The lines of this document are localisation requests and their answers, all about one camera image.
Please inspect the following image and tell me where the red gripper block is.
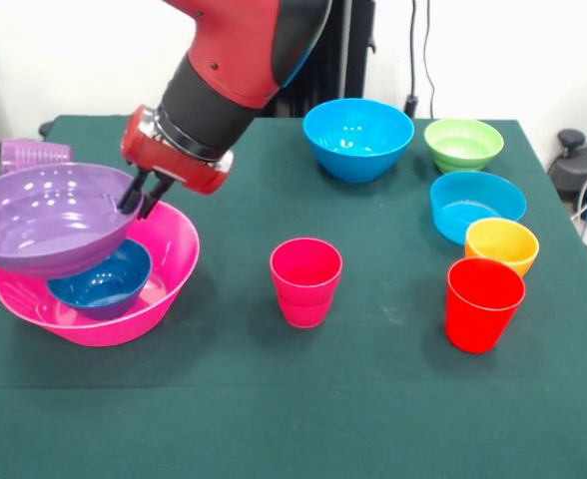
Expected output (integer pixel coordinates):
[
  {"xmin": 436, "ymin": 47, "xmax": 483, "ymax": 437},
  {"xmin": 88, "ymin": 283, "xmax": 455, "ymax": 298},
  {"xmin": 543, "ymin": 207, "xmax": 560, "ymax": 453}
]
[{"xmin": 117, "ymin": 104, "xmax": 235, "ymax": 222}]

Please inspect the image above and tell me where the large pink plastic bowl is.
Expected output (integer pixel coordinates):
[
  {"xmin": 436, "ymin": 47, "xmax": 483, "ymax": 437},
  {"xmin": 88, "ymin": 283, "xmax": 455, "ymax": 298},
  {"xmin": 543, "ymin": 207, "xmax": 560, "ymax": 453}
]
[{"xmin": 0, "ymin": 201, "xmax": 201, "ymax": 348}]

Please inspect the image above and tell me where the small dark blue plastic bowl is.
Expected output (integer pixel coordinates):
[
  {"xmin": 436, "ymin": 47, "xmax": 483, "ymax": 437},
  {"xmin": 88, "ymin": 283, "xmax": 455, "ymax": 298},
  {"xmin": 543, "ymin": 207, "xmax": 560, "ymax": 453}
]
[{"xmin": 47, "ymin": 239, "xmax": 154, "ymax": 321}]

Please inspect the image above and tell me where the purple plastic bowl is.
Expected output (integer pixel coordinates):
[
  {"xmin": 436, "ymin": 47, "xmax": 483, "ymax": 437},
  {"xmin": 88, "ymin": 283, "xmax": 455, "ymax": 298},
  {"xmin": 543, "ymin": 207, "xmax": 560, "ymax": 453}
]
[{"xmin": 0, "ymin": 163, "xmax": 138, "ymax": 280}]

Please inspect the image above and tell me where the purple plastic cup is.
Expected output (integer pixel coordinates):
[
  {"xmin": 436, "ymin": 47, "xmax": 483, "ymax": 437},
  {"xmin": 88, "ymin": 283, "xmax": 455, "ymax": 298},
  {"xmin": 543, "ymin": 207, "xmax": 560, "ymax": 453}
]
[{"xmin": 0, "ymin": 138, "xmax": 74, "ymax": 176}]

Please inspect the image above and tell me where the magenta plastic cup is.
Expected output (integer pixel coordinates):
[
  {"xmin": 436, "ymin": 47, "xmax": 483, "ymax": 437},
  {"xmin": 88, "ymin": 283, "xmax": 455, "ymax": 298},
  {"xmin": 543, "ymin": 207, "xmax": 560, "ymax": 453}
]
[{"xmin": 270, "ymin": 238, "xmax": 343, "ymax": 329}]

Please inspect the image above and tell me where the large light blue plastic bowl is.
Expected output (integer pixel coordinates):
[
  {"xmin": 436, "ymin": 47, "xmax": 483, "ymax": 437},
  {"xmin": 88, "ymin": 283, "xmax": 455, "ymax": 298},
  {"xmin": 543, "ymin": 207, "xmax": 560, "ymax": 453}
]
[{"xmin": 301, "ymin": 98, "xmax": 415, "ymax": 184}]

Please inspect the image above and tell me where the shallow light blue plastic bowl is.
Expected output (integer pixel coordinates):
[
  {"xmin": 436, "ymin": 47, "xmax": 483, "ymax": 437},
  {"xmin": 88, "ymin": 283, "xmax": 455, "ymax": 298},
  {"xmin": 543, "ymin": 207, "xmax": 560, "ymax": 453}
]
[{"xmin": 428, "ymin": 171, "xmax": 528, "ymax": 246}]

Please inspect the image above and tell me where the green plastic bowl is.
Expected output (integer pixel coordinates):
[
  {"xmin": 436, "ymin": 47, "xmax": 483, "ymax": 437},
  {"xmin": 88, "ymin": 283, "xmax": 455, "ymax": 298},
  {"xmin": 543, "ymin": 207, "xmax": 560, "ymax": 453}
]
[{"xmin": 423, "ymin": 117, "xmax": 505, "ymax": 175}]

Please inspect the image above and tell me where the dark green tablecloth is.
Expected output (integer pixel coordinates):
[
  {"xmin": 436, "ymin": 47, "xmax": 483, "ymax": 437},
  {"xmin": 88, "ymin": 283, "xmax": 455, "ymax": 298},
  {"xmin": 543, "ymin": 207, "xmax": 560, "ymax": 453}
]
[{"xmin": 0, "ymin": 114, "xmax": 587, "ymax": 479}]

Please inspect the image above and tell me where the red plastic cup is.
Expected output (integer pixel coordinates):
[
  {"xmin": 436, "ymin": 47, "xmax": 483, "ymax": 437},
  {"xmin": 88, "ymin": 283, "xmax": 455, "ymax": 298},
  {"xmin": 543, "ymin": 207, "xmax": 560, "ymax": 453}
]
[{"xmin": 445, "ymin": 256, "xmax": 527, "ymax": 355}]

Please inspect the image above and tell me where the orange plastic cup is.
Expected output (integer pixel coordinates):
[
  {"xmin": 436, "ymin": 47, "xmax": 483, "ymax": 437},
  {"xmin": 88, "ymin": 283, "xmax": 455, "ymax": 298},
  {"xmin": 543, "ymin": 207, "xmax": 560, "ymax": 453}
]
[{"xmin": 464, "ymin": 217, "xmax": 541, "ymax": 278}]

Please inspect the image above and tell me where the black hanging wall cable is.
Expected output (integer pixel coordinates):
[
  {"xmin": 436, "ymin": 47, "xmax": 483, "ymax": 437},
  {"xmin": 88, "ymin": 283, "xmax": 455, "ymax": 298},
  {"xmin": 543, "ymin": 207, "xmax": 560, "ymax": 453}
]
[{"xmin": 403, "ymin": 0, "xmax": 437, "ymax": 120}]

